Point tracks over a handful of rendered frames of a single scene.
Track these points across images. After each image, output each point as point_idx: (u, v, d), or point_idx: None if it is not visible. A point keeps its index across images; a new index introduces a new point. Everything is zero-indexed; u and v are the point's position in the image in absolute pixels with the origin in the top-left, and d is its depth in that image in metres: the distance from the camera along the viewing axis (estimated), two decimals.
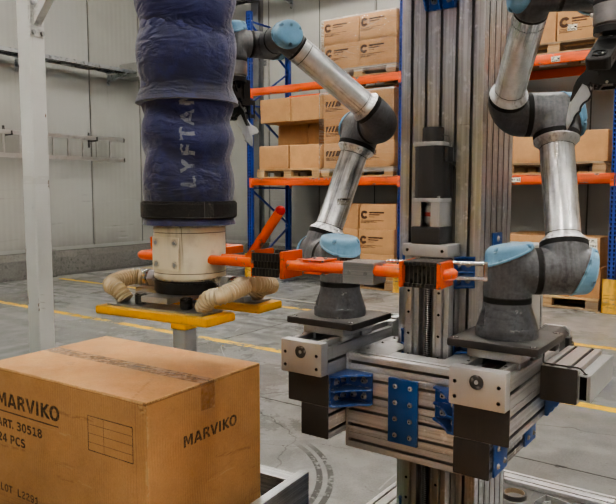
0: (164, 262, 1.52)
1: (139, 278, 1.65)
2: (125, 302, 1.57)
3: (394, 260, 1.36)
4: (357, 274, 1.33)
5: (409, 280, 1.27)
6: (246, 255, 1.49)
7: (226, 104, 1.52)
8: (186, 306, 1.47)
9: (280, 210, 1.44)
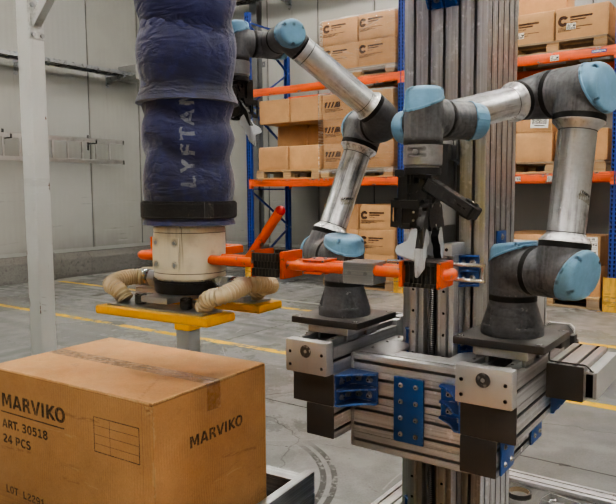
0: (164, 262, 1.52)
1: (139, 278, 1.65)
2: (125, 302, 1.57)
3: (393, 260, 1.36)
4: (357, 274, 1.33)
5: (409, 280, 1.27)
6: (246, 255, 1.49)
7: (226, 104, 1.52)
8: (186, 306, 1.47)
9: (280, 210, 1.44)
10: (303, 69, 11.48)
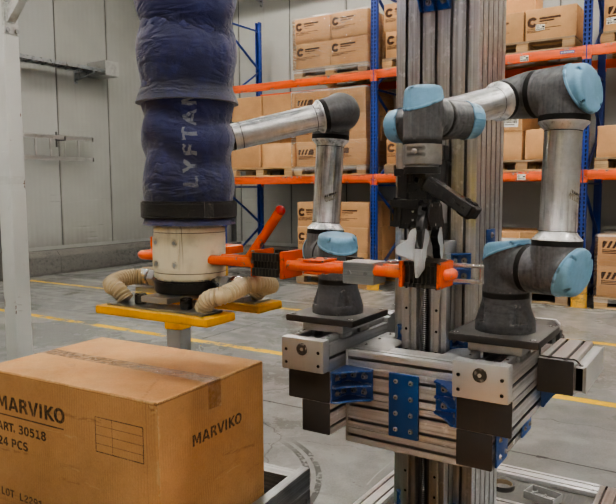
0: (164, 262, 1.52)
1: (139, 278, 1.65)
2: (125, 302, 1.57)
3: (393, 260, 1.35)
4: (357, 274, 1.33)
5: (409, 280, 1.27)
6: (246, 255, 1.49)
7: (227, 104, 1.52)
8: (186, 306, 1.47)
9: (280, 210, 1.44)
10: (275, 67, 11.47)
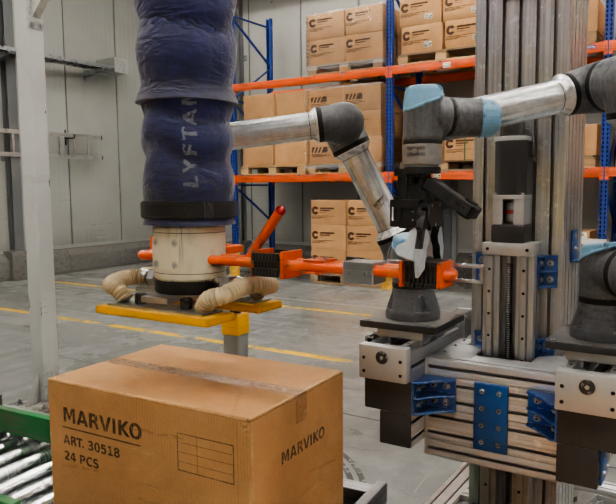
0: (164, 262, 1.52)
1: (139, 278, 1.65)
2: (125, 302, 1.57)
3: (393, 260, 1.35)
4: (357, 274, 1.33)
5: (409, 280, 1.27)
6: (246, 255, 1.49)
7: (227, 104, 1.52)
8: (186, 306, 1.47)
9: (280, 210, 1.44)
10: (286, 64, 11.36)
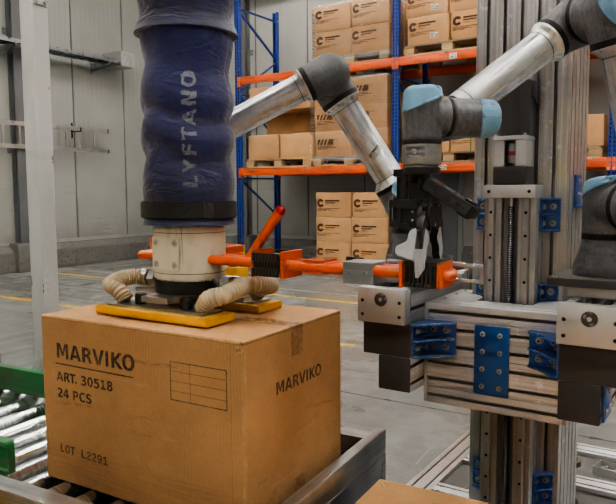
0: (164, 262, 1.52)
1: (139, 278, 1.65)
2: (125, 302, 1.57)
3: (393, 260, 1.35)
4: (357, 274, 1.33)
5: (409, 280, 1.27)
6: (246, 255, 1.49)
7: (227, 104, 1.52)
8: (186, 306, 1.47)
9: (280, 210, 1.44)
10: (293, 58, 11.35)
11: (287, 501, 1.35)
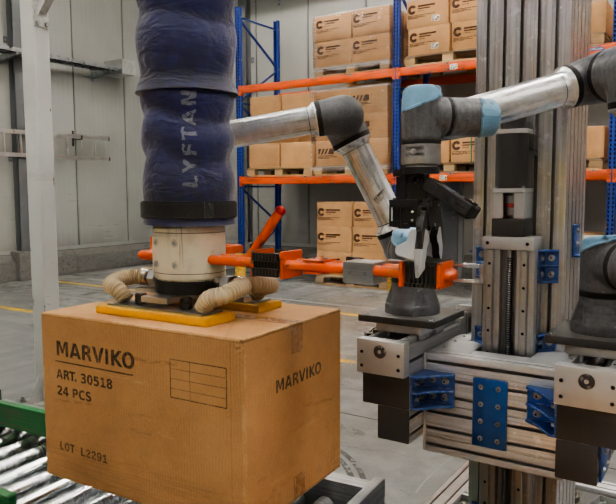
0: (164, 262, 1.52)
1: (139, 278, 1.65)
2: (125, 302, 1.57)
3: (393, 260, 1.35)
4: (357, 274, 1.33)
5: (409, 280, 1.27)
6: (246, 255, 1.49)
7: (227, 104, 1.52)
8: (186, 306, 1.47)
9: (280, 210, 1.44)
10: (293, 66, 11.37)
11: None
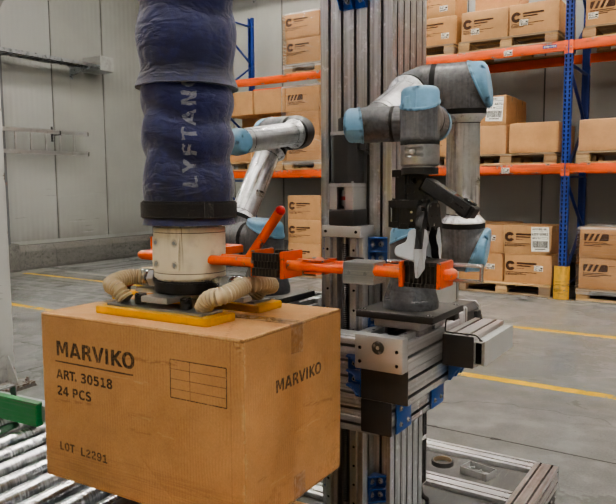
0: (164, 262, 1.52)
1: (139, 278, 1.65)
2: (125, 302, 1.57)
3: (393, 260, 1.35)
4: (357, 274, 1.33)
5: (409, 280, 1.27)
6: (246, 255, 1.49)
7: (227, 104, 1.52)
8: (186, 306, 1.47)
9: (280, 210, 1.44)
10: (268, 62, 11.58)
11: (118, 501, 1.62)
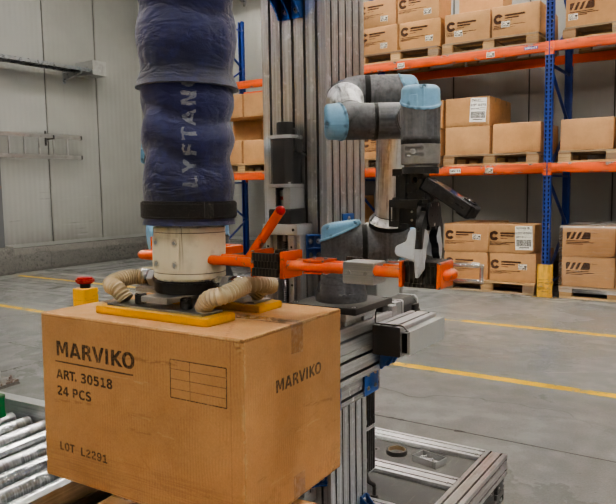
0: (164, 262, 1.52)
1: (139, 278, 1.65)
2: (125, 302, 1.57)
3: (393, 260, 1.35)
4: (357, 274, 1.33)
5: (409, 280, 1.27)
6: (246, 255, 1.49)
7: (227, 104, 1.52)
8: (186, 306, 1.47)
9: (280, 210, 1.44)
10: (259, 65, 11.71)
11: (61, 482, 1.73)
